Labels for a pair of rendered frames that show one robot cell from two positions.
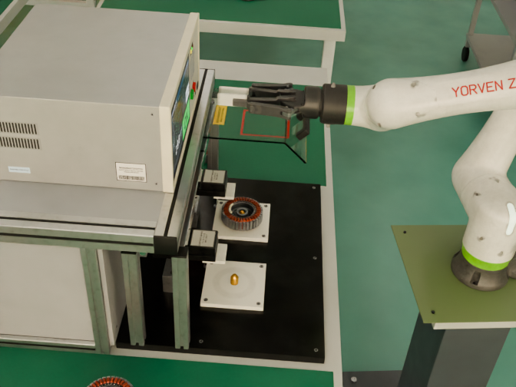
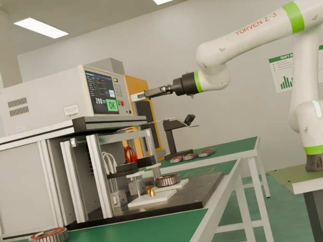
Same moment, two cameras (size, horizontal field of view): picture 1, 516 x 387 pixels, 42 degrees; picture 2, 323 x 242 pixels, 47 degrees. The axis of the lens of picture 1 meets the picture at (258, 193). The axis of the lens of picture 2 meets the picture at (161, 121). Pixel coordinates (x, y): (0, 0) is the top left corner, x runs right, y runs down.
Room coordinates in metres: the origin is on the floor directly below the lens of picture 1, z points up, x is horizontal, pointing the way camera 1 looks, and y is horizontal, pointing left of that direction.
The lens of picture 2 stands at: (-0.18, -0.39, 0.99)
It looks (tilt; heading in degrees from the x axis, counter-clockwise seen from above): 3 degrees up; 14
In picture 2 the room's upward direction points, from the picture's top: 13 degrees counter-clockwise
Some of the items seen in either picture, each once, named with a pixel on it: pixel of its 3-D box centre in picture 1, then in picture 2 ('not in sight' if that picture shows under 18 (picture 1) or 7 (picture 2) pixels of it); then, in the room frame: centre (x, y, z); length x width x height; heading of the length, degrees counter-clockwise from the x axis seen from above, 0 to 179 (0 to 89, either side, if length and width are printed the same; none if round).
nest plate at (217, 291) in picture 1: (234, 284); (153, 197); (1.17, 0.04, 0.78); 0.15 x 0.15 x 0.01; 89
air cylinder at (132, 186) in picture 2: (189, 210); (137, 187); (1.41, 0.18, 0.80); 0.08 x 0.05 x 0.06; 179
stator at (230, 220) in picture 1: (242, 213); (167, 180); (1.41, 0.04, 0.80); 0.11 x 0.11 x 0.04
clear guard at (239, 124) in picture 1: (244, 123); (159, 127); (1.50, 0.05, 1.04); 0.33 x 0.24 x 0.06; 89
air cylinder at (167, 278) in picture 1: (175, 273); (117, 198); (1.17, 0.19, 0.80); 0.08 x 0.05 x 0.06; 179
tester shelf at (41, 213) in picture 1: (104, 140); (76, 132); (1.30, 0.36, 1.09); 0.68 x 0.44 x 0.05; 179
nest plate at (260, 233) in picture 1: (241, 220); (168, 186); (1.41, 0.04, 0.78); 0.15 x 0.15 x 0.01; 89
